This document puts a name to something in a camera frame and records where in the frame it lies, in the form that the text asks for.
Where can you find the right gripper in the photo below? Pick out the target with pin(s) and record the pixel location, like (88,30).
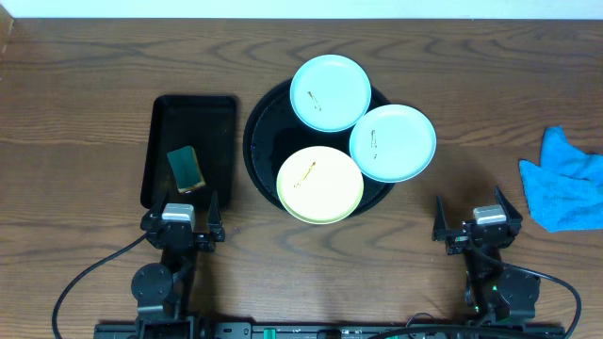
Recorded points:
(456,239)

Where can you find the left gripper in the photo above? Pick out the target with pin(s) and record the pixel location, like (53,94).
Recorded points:
(176,236)

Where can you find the green yellow sponge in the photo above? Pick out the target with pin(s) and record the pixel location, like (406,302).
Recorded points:
(186,169)

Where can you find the yellow plate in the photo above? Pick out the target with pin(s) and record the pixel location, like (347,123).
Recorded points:
(319,185)

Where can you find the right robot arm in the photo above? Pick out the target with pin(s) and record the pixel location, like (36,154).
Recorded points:
(502,296)

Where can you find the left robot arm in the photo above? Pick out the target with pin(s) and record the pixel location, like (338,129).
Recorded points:
(162,289)

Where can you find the black rectangular tray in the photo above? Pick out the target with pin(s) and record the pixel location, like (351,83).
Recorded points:
(208,125)

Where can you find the black round tray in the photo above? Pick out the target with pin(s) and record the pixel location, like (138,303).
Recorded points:
(273,132)

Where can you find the blue cloth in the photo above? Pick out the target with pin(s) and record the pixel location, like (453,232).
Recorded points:
(564,191)

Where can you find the light blue plate right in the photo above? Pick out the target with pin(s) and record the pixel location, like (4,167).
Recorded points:
(392,143)

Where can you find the light blue plate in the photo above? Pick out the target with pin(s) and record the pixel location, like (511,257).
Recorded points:
(392,143)
(330,93)

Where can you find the light blue plate top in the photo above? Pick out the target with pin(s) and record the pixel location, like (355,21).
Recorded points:
(330,93)

